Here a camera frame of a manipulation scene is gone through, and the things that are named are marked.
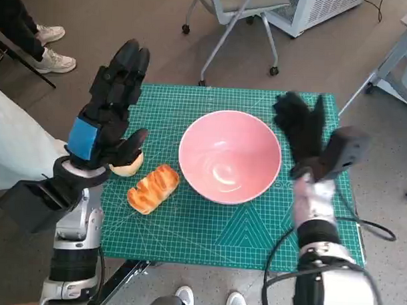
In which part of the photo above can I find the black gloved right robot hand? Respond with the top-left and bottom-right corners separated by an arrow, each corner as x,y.
271,91 -> 329,166

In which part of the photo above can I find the orange toy bread loaf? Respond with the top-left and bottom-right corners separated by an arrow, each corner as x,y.
126,162 -> 182,216

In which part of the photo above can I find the black metal table rail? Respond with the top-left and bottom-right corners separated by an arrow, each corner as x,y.
94,258 -> 162,305

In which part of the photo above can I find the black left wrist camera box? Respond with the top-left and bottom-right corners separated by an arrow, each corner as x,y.
0,178 -> 83,236

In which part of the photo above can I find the black stand leg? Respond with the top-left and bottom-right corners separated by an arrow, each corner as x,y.
0,34 -> 58,89

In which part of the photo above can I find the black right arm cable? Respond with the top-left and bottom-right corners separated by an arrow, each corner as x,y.
261,186 -> 400,305

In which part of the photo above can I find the grey chair on casters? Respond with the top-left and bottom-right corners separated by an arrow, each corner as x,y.
178,0 -> 292,90

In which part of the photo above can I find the pink bowl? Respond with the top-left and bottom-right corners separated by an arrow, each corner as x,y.
176,108 -> 284,207

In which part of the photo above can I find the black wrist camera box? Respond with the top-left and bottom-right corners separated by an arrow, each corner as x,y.
0,178 -> 83,236
314,125 -> 372,185

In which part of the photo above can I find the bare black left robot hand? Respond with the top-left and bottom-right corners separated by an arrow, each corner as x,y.
64,36 -> 153,172

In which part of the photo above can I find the green cutting mat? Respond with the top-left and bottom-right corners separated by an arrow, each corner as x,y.
97,82 -> 372,276

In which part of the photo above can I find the white perforated appliance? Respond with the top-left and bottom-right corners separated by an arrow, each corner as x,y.
264,0 -> 364,41

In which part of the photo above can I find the round toy bread bun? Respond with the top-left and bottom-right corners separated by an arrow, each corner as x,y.
108,150 -> 144,178

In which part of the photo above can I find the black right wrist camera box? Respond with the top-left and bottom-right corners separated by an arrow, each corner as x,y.
314,125 -> 372,185

